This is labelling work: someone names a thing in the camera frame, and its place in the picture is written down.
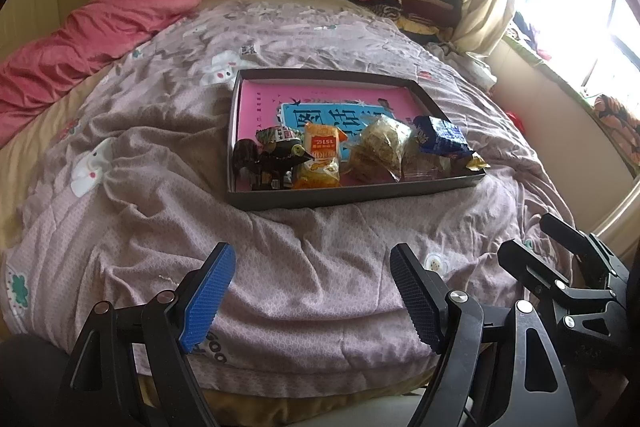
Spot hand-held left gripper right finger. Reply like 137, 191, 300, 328
389, 243, 578, 427

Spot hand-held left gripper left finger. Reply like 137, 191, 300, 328
57, 242, 237, 427

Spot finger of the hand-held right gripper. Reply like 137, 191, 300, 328
540, 212, 609, 261
496, 238, 574, 305

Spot yellow snack packet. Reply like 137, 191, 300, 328
461, 152, 493, 172

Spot grey cardboard box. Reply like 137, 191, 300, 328
226, 67, 488, 212

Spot clear cookie packet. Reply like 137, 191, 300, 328
401, 150, 454, 182

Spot black snack packet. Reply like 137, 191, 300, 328
231, 137, 309, 192

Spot green cake snack packet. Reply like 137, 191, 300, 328
346, 113, 417, 184

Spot blue snack packet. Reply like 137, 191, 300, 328
411, 114, 476, 158

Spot orange snack packet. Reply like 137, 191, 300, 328
290, 120, 350, 191

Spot patterned snack packet red label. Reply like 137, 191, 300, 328
255, 125, 304, 150

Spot lilac floral quilt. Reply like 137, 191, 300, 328
0, 0, 576, 389

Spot orange floral cloth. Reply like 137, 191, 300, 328
591, 93, 640, 178

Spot red plastic bag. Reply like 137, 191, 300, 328
504, 110, 527, 134

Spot green sill cover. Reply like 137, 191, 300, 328
504, 33, 602, 101

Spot white cloth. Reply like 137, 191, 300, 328
440, 51, 499, 88

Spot clothes on window sill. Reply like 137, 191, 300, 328
509, 11, 552, 64

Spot pink book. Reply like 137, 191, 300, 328
236, 78, 432, 181

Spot beige bed sheet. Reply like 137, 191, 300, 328
0, 0, 451, 413

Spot pink duvet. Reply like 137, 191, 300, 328
0, 0, 204, 146

